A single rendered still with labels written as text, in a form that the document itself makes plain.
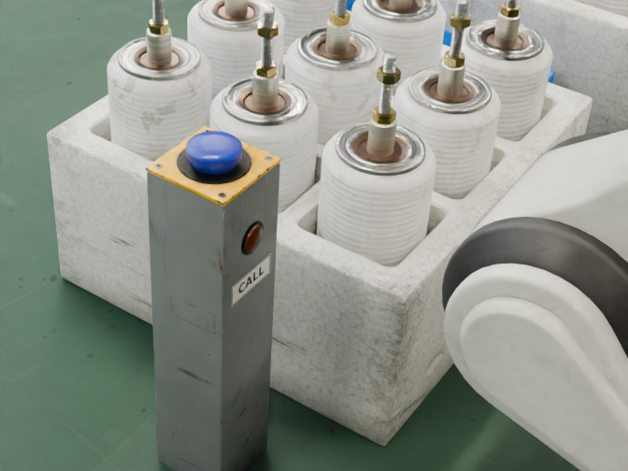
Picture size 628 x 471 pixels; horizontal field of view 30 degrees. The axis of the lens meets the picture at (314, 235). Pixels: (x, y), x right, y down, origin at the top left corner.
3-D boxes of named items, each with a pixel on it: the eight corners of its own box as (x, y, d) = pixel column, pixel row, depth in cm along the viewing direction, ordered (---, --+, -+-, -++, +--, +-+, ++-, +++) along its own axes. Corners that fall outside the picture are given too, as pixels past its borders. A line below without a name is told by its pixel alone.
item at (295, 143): (248, 307, 108) (252, 145, 97) (190, 253, 114) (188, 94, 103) (328, 269, 113) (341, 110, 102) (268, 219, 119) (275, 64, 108)
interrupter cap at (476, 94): (397, 76, 108) (398, 69, 107) (475, 70, 109) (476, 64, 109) (421, 120, 102) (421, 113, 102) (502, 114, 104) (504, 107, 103)
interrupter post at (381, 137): (374, 141, 99) (378, 107, 97) (399, 150, 98) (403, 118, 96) (360, 154, 98) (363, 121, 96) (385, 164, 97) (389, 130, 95)
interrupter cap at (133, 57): (211, 49, 110) (211, 42, 109) (185, 90, 104) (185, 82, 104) (135, 35, 111) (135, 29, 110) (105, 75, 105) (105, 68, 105)
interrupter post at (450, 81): (432, 88, 106) (436, 56, 104) (457, 86, 107) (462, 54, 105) (440, 102, 105) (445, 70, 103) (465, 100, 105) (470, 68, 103)
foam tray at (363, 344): (561, 234, 131) (594, 97, 120) (384, 449, 105) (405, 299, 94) (276, 116, 147) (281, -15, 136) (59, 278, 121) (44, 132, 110)
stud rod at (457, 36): (445, 75, 105) (456, -2, 100) (456, 76, 105) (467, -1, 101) (446, 80, 104) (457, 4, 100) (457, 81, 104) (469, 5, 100)
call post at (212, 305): (269, 448, 104) (283, 162, 85) (221, 499, 100) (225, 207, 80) (206, 413, 107) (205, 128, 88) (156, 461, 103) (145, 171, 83)
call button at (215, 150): (252, 164, 85) (253, 141, 84) (220, 191, 82) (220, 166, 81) (208, 146, 86) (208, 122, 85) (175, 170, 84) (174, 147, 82)
